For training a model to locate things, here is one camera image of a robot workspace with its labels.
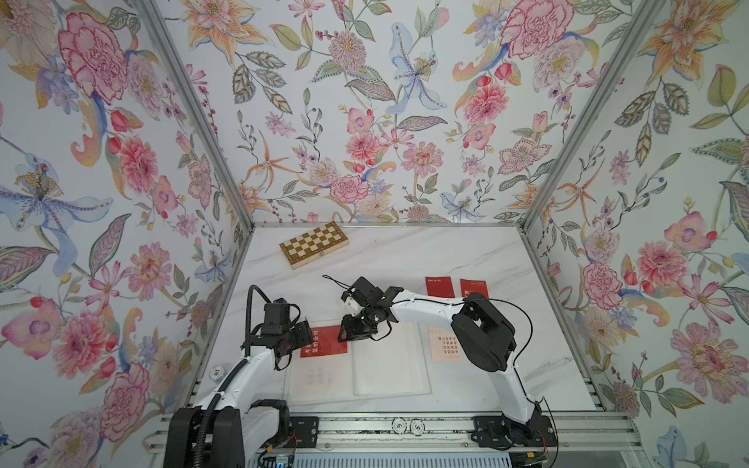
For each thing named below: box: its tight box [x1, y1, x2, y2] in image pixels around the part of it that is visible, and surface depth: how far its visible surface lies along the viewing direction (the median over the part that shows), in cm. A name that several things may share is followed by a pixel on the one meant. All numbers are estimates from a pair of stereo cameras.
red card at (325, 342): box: [300, 325, 349, 358], surface depth 90 cm
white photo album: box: [284, 321, 433, 406], surface depth 85 cm
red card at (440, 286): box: [425, 275, 456, 299], surface depth 106 cm
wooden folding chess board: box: [278, 221, 350, 271], surface depth 113 cm
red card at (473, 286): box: [460, 278, 490, 299], surface depth 106 cm
